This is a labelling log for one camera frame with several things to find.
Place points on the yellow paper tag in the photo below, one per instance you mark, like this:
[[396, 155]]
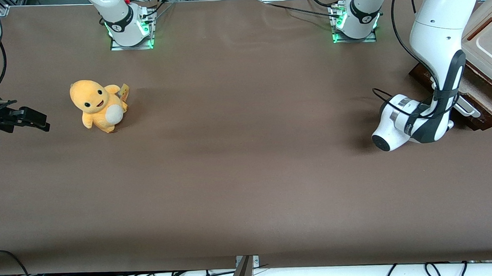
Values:
[[124, 92]]

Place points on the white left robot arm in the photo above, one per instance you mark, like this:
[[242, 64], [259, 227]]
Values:
[[438, 27]]

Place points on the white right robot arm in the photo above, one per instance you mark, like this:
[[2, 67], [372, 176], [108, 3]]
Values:
[[120, 22]]

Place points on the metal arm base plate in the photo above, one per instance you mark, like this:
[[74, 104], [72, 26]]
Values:
[[133, 45], [356, 39]]

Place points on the brown table cover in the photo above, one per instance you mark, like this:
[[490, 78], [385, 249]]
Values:
[[247, 154]]

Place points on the orange plush toy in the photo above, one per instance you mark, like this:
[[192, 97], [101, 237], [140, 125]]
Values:
[[97, 103]]

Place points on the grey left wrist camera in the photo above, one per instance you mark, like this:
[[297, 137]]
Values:
[[468, 107]]

